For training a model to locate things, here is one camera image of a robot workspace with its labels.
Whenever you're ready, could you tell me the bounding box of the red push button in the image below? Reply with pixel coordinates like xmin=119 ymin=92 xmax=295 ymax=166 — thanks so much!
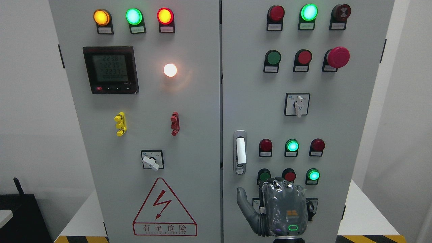
xmin=293 ymin=49 xmax=312 ymax=73
xmin=282 ymin=168 xmax=296 ymax=183

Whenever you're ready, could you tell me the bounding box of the green push button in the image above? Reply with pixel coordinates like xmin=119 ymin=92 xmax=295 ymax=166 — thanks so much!
xmin=263 ymin=50 xmax=282 ymax=73
xmin=256 ymin=168 xmax=271 ymax=185

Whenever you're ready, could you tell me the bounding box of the red push button upper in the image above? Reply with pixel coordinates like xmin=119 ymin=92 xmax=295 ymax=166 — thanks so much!
xmin=293 ymin=49 xmax=312 ymax=73

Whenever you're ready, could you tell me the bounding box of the dark red buzzer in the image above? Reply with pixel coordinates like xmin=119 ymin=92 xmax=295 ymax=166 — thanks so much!
xmin=329 ymin=4 xmax=351 ymax=30

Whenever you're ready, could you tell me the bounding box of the grey cabinet right door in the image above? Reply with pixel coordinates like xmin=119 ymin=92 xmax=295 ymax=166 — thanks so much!
xmin=221 ymin=0 xmax=395 ymax=243

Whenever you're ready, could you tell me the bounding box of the green indicator lamp middle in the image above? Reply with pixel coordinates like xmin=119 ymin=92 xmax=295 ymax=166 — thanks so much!
xmin=285 ymin=139 xmax=299 ymax=157

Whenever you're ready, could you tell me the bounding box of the red indicator lamp top right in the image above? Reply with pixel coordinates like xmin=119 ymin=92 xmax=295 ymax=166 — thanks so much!
xmin=266 ymin=5 xmax=285 ymax=32

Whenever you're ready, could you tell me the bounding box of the white selector switch left door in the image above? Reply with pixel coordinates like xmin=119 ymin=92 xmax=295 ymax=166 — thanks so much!
xmin=141 ymin=150 xmax=164 ymax=171

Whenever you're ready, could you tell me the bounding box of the white indicator lamp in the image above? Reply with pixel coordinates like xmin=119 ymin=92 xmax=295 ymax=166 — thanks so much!
xmin=163 ymin=63 xmax=178 ymax=77

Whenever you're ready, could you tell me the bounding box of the red electric warning sticker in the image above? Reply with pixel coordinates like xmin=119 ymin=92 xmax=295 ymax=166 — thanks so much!
xmin=132 ymin=178 xmax=197 ymax=237

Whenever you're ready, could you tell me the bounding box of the silver door handle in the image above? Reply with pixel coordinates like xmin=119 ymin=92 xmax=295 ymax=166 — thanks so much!
xmin=233 ymin=130 xmax=247 ymax=175

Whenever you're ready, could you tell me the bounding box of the white selector switch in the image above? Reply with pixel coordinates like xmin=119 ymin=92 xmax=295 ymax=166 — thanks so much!
xmin=284 ymin=93 xmax=311 ymax=117
xmin=252 ymin=197 xmax=265 ymax=214

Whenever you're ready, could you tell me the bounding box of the red indicator lamp middle right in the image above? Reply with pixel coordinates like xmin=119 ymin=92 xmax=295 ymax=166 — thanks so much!
xmin=309 ymin=138 xmax=326 ymax=157

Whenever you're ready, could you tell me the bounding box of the green indicator lamp top right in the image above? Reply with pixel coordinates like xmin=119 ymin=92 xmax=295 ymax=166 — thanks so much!
xmin=298 ymin=3 xmax=318 ymax=30

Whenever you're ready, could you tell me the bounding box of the grey cabinet door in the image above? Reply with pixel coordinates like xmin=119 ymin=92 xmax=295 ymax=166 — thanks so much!
xmin=221 ymin=0 xmax=395 ymax=243
xmin=49 ymin=0 xmax=221 ymax=243

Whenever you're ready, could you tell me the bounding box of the black box with antenna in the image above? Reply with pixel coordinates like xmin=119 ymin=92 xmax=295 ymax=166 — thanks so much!
xmin=0 ymin=178 xmax=53 ymax=243

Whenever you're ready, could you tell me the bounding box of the white selector switch lower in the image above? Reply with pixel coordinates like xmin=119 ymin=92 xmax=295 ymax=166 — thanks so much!
xmin=252 ymin=197 xmax=265 ymax=214

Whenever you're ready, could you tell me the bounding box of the white selector switch upper right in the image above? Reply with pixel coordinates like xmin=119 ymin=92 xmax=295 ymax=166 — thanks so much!
xmin=284 ymin=93 xmax=311 ymax=117

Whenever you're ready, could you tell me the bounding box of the white platform with hazard stripes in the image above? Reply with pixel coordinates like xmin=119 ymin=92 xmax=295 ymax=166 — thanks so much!
xmin=55 ymin=182 xmax=406 ymax=243

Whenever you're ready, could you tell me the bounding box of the green lit button lower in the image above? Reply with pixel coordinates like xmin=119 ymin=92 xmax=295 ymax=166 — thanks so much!
xmin=305 ymin=168 xmax=320 ymax=185

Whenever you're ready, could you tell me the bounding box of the red lit indicator lamp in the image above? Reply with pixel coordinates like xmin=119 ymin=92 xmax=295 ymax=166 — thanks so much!
xmin=157 ymin=7 xmax=175 ymax=33

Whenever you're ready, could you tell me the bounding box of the red emergency stop button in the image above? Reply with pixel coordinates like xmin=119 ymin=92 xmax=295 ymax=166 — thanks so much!
xmin=322 ymin=46 xmax=350 ymax=72

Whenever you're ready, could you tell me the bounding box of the green push button upper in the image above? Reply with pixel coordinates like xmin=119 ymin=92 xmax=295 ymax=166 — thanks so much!
xmin=263 ymin=50 xmax=282 ymax=73

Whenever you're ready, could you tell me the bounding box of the black digital power meter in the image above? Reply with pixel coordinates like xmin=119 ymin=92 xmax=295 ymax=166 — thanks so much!
xmin=82 ymin=46 xmax=139 ymax=94

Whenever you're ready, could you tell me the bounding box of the grey cabinet left door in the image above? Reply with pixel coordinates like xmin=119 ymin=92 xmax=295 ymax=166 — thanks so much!
xmin=49 ymin=0 xmax=221 ymax=243

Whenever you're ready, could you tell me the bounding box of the green indicator lamp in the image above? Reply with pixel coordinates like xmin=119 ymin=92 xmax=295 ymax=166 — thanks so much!
xmin=285 ymin=139 xmax=299 ymax=157
xmin=298 ymin=3 xmax=318 ymax=30
xmin=125 ymin=8 xmax=146 ymax=34

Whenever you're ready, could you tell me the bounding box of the red push button lower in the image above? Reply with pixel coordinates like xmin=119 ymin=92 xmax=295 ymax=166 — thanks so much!
xmin=282 ymin=168 xmax=296 ymax=183

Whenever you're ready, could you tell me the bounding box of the black selector switch lower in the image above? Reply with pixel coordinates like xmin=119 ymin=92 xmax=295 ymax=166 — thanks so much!
xmin=306 ymin=197 xmax=319 ymax=221

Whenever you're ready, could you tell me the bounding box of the green indicator lamp top left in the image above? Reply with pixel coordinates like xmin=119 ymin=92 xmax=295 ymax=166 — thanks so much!
xmin=125 ymin=8 xmax=146 ymax=34

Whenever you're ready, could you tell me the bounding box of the yellow indicator lamp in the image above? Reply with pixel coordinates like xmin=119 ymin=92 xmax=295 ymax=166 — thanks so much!
xmin=93 ymin=9 xmax=114 ymax=34

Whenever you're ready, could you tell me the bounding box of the green push button lower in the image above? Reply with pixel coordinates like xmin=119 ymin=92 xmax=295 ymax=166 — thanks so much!
xmin=256 ymin=168 xmax=271 ymax=185

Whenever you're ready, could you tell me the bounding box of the red indicator lamp middle left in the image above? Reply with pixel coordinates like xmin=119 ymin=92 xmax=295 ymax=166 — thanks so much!
xmin=259 ymin=139 xmax=273 ymax=157

